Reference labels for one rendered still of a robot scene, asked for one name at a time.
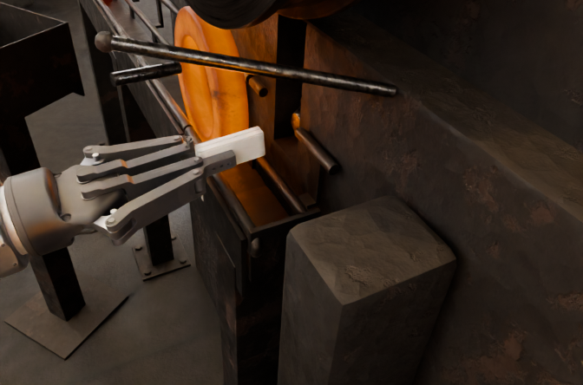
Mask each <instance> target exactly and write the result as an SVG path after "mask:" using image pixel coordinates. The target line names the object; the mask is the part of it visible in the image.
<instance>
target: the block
mask: <svg viewBox="0 0 583 385"><path fill-rule="evenodd" d="M456 266H457V264H456V257H455V254H454V253H453V251H452V249H451V248H450V247H449V246H448V245H447V244H446V243H445V242H444V241H443V240H442V239H441V238H440V237H439V236H438V235H437V234H436V233H435V232H434V231H433V230H431V229H430V228H429V227H428V226H427V225H426V224H425V223H424V222H423V221H422V220H421V219H420V218H419V217H418V216H417V215H416V214H415V213H414V212H413V211H412V210H411V209H410V208H409V207H408V206H407V205H406V204H405V203H404V202H403V201H402V200H401V199H399V198H397V197H395V196H383V197H381V198H378V199H373V200H370V201H367V202H364V203H362V204H359V205H356V206H352V207H349V208H346V209H343V210H340V211H337V212H333V213H330V214H327V215H324V216H322V217H319V218H316V219H311V220H308V221H305V222H303V223H300V224H297V225H296V226H294V227H293V228H292V229H290V231H289V233H288V234H287V236H286V249H285V275H284V289H283V303H282V317H281V331H280V345H279V358H278V385H412V382H413V380H414V378H415V375H416V372H417V369H418V367H419V364H420V361H421V360H422V357H423V353H424V350H425V349H426V346H427V344H428V341H429V338H430V335H431V332H432V330H433V328H434V326H435V323H436V319H437V317H438V314H439V312H440V309H441V307H442V303H443V301H444V298H445V297H446V294H447V291H448V289H449V285H450V283H451V280H452V278H453V276H454V273H455V269H456Z"/></svg>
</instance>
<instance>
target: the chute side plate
mask: <svg viewBox="0 0 583 385"><path fill-rule="evenodd" d="M80 3H81V4H82V7H83V8H84V9H85V11H86V13H87V15H88V17H89V19H90V21H91V23H92V24H93V25H94V27H95V30H96V31H97V33H99V32H101V31H108V32H109V33H111V34H112V35H114V36H119V35H118V34H117V32H116V31H115V29H114V28H113V26H112V24H111V23H110V21H109V20H108V19H107V17H106V16H105V14H104V13H103V11H102V9H101V8H100V6H99V5H98V3H97V2H96V1H95V0H80ZM113 52H114V54H115V57H116V61H117V65H118V70H119V71H122V70H128V69H137V68H139V66H138V64H137V62H136V60H135V59H134V58H133V56H132V55H131V54H129V53H123V52H118V51H113ZM127 85H128V88H129V90H130V91H131V93H132V95H133V97H134V98H135V100H136V102H137V104H138V105H139V107H140V109H141V112H142V113H143V114H144V116H145V118H146V119H147V122H148V124H149V126H150V127H151V128H152V130H153V132H154V134H155V136H156V138H163V137H168V136H174V135H180V136H182V138H183V140H184V141H185V142H186V136H185V135H184V133H183V132H182V130H181V129H180V127H179V126H178V125H177V123H176V122H175V120H174V118H173V116H172V115H171V114H170V112H169V111H168V109H167V107H166V106H165V104H164V103H163V101H162V100H161V98H160V97H159V96H158V94H157V93H156V91H155V90H154V88H153V86H152V85H151V83H150V82H149V81H144V82H136V83H131V84H127ZM206 181H207V186H206V193H205V194H204V195H203V200H204V201H203V200H202V198H201V196H200V197H198V198H197V199H195V200H193V201H192V202H193V204H194V206H195V208H196V210H197V212H198V214H199V215H200V218H201V220H202V222H203V224H204V226H205V228H206V229H207V231H208V233H209V235H210V237H211V239H212V241H213V243H214V245H215V235H214V233H215V231H216V232H217V233H218V235H219V238H220V240H221V241H222V243H223V245H224V246H225V248H226V251H227V252H228V254H229V256H230V258H231V260H232V261H233V264H234V265H235V268H236V287H237V289H238V291H239V294H240V295H241V297H246V237H245V235H244V234H243V232H242V231H241V230H240V228H239V226H238V225H237V223H236V222H235V220H234V218H233V216H232V214H231V213H230V211H229V209H228V207H227V206H226V203H225V201H224V200H223V199H222V197H221V196H220V194H219V192H218V190H217V188H216V187H215V185H214V183H213V182H212V180H211V178H210V177H207V178H206Z"/></svg>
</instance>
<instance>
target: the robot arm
mask: <svg viewBox="0 0 583 385"><path fill-rule="evenodd" d="M83 152H84V155H85V159H84V160H83V161H82V163H81V165H75V166H72V167H70V168H69V169H67V170H65V171H63V172H61V173H58V174H55V173H52V172H51V171H50V170H49V169H48V168H46V167H40V168H37V169H35V170H31V171H28V172H25V173H20V174H17V175H14V176H10V177H8V178H7V180H5V181H4V183H2V182H1V180H0V278H3V277H7V276H9V275H12V274H15V273H18V272H20V271H23V270H24V269H26V268H27V266H28V263H29V255H30V256H35V257H40V256H42V255H45V254H48V253H50V252H52V251H57V250H60V249H62V248H65V247H68V246H70V245H72V244H73V243H74V241H75V236H76V235H81V234H93V233H96V232H101V233H103V234H106V235H108V236H110V239H111V241H112V244H113V245H116V246H117V245H123V244H124V243H125V242H126V241H127V240H128V239H129V238H131V237H132V236H133V235H134V234H135V233H136V232H137V231H138V230H140V229H141V228H143V227H145V226H147V225H149V224H151V223H153V222H154V221H156V220H157V219H160V218H162V217H164V216H166V215H167V214H169V213H170V212H173V211H175V210H176V209H178V208H180V207H182V206H184V205H186V204H187V203H189V202H191V201H193V200H195V199H197V198H198V197H200V196H202V195H204V194H205V193H206V186H207V181H206V178H207V177H209V176H211V175H213V174H216V173H220V172H223V171H225V170H227V169H231V168H234V167H235V166H237V165H238V164H240V163H243V162H246V161H248V160H253V159H256V158H258V157H261V156H264V155H265V137H264V133H263V131H262V130H261V129H260V128H259V127H258V126H256V127H252V128H249V129H247V130H243V131H240V132H237V133H235V134H229V135H227V136H224V137H218V138H215V139H212V140H207V141H204V142H201V143H198V144H193V138H192V137H190V136H186V142H185V141H184V140H183V138H182V136H180V135H174V136H168V137H163V138H157V139H151V140H141V141H136V142H130V143H124V144H119V145H113V146H107V147H106V146H87V147H85V148H83ZM118 173H119V174H120V176H119V175H118ZM125 194H127V196H128V197H127V198H126V195H125Z"/></svg>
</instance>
